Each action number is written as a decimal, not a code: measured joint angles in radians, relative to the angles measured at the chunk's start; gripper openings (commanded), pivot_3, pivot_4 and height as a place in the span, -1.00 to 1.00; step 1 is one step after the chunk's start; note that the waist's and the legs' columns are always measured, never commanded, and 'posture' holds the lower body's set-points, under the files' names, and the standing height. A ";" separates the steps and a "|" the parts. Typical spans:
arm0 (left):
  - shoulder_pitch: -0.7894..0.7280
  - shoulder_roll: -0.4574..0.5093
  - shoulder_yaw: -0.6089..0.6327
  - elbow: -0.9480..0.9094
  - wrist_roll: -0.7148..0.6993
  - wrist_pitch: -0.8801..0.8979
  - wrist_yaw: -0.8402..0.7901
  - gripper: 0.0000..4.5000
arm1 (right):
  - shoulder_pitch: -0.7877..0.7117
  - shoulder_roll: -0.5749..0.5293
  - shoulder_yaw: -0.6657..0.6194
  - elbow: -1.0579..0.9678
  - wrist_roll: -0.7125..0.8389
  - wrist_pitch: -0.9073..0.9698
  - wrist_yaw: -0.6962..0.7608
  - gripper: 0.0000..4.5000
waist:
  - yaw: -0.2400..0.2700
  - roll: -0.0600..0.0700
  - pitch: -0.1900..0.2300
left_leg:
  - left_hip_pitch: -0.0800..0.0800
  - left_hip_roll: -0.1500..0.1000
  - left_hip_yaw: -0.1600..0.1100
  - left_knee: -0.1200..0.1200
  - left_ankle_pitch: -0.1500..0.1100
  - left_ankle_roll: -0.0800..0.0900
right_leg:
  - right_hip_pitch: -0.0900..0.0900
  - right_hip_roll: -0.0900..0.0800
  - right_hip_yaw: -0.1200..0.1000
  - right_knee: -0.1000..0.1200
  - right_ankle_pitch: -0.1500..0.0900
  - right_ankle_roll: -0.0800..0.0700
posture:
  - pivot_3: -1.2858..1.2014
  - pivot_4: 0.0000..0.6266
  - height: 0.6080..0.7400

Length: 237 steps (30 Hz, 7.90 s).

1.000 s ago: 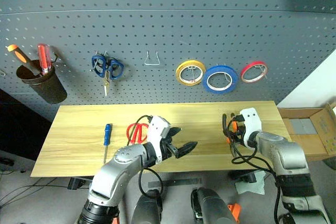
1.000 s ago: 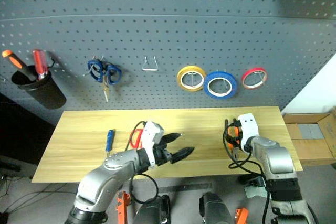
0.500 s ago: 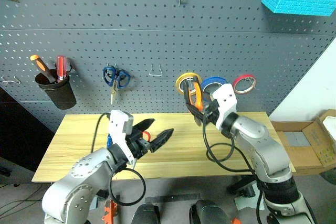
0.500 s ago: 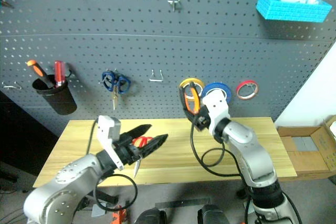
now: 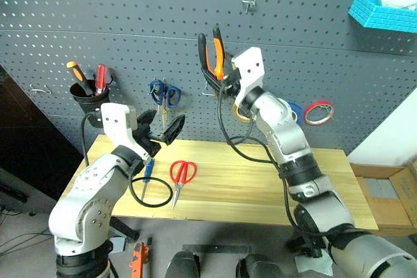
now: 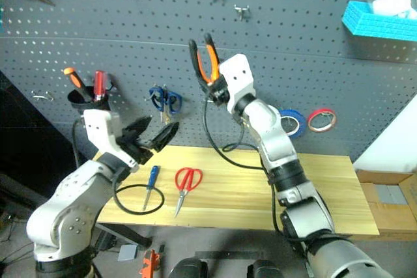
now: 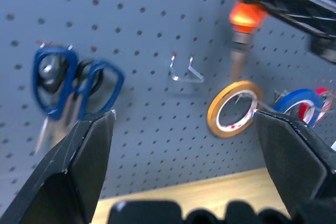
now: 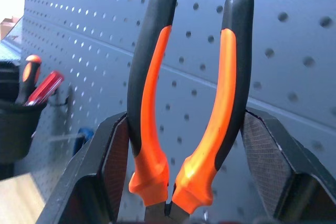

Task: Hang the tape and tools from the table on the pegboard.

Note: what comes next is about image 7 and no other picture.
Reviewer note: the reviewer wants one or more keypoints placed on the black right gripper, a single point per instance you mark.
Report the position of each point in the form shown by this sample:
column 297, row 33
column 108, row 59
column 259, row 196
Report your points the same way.
column 324, row 49

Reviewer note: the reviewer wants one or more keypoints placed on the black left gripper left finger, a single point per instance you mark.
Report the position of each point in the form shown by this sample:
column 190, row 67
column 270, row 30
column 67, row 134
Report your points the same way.
column 78, row 171

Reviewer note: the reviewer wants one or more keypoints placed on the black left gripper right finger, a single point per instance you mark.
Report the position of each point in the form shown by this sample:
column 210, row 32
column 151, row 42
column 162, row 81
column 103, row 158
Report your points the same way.
column 294, row 161

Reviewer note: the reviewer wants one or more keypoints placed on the blue tape roll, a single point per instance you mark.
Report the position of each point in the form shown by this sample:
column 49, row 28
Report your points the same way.
column 302, row 96

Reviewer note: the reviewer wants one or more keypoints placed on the silver metal pegboard hook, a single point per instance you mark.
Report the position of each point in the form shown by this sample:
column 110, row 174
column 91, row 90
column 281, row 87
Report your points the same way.
column 48, row 70
column 280, row 95
column 193, row 73

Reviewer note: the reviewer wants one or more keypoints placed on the red and white tape roll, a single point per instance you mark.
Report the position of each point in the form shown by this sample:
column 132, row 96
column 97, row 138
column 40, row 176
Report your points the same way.
column 323, row 93

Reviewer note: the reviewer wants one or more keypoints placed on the yellow tape roll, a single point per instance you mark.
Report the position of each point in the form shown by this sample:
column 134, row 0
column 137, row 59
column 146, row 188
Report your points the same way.
column 213, row 111

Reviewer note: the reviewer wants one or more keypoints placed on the grey pegboard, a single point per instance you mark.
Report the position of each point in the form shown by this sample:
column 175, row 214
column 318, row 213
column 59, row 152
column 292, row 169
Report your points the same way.
column 157, row 19

